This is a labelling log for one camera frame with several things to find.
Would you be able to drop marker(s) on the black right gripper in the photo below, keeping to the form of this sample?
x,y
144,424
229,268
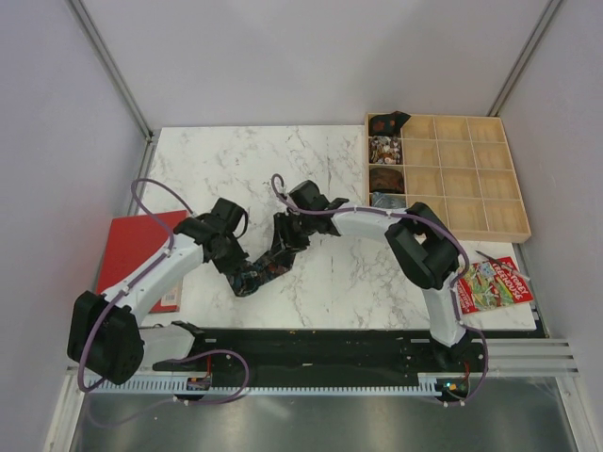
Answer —
x,y
283,238

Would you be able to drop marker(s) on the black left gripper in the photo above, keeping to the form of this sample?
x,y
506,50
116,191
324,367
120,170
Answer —
x,y
238,256

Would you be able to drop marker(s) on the dark blue floral tie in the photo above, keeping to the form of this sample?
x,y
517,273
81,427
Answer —
x,y
249,276

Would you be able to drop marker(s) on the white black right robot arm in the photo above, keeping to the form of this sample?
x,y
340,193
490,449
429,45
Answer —
x,y
425,250

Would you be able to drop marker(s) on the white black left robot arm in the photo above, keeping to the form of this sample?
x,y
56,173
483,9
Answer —
x,y
106,334

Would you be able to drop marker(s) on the red flat box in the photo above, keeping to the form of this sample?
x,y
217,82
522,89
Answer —
x,y
130,242

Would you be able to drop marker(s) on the grey blue rolled tie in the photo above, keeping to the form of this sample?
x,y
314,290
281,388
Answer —
x,y
387,201

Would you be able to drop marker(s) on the dark brown rolled tie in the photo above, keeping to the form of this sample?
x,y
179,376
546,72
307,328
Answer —
x,y
386,180

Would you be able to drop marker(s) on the multicolour patterned rolled tie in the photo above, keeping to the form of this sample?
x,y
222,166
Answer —
x,y
385,150

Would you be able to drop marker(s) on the black orange rolled tie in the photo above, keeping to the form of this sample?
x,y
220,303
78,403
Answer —
x,y
387,125

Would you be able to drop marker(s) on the wooden compartment tray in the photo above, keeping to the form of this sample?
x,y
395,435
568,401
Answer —
x,y
462,168

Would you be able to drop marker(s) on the red treehouse children's book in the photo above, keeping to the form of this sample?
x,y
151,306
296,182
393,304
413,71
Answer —
x,y
486,287

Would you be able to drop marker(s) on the thin pencil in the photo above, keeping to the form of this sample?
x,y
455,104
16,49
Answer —
x,y
510,268

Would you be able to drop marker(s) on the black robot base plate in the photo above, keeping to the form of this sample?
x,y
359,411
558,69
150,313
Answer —
x,y
324,356

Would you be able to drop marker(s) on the white slotted cable duct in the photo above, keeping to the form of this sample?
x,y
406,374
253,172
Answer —
x,y
182,385

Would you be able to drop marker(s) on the grey aluminium frame post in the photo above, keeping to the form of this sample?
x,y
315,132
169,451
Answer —
x,y
110,66

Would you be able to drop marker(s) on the grey right frame post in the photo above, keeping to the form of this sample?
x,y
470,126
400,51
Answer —
x,y
545,20

